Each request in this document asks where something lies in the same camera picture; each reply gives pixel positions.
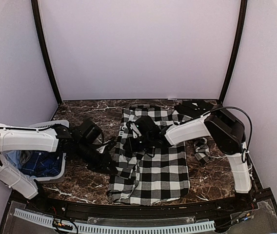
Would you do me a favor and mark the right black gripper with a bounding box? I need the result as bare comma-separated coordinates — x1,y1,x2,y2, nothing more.
123,134,153,152

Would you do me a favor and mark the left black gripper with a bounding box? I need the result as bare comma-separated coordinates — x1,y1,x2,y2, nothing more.
75,140,118,176

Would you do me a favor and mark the black white plaid shirt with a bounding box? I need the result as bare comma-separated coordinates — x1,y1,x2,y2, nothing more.
106,104,211,205

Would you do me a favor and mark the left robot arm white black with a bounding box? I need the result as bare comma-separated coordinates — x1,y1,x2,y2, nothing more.
0,119,117,213

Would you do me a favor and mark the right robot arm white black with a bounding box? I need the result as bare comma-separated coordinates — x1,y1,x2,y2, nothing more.
124,105,252,212

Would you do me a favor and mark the grey plastic laundry basket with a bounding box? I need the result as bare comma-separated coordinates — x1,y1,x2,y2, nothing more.
29,120,69,183

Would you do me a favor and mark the blue plaid shirt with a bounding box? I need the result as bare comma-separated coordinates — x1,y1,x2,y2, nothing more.
21,151,57,176

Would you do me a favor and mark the folded black shirt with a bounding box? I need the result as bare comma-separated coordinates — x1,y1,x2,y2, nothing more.
174,100,214,118

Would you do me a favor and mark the grey shirt in basket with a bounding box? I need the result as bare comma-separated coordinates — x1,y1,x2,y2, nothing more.
20,151,33,166

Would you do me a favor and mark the light blue shirt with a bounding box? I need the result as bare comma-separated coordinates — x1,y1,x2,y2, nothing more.
5,151,22,169

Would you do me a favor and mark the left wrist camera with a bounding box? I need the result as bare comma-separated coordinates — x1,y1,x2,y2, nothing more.
96,137,116,154

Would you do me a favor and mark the grey slotted cable duct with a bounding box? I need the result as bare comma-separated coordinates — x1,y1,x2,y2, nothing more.
13,208,215,234

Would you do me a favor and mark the black front rail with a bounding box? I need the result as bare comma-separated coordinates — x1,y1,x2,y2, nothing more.
9,187,273,221

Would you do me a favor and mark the left black frame post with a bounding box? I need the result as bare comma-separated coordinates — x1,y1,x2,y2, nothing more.
31,0,62,105

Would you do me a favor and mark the black frame post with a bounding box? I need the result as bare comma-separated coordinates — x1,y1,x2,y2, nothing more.
218,0,248,104
31,0,62,105

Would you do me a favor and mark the right black frame post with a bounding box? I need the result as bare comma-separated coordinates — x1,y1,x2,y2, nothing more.
218,0,248,104

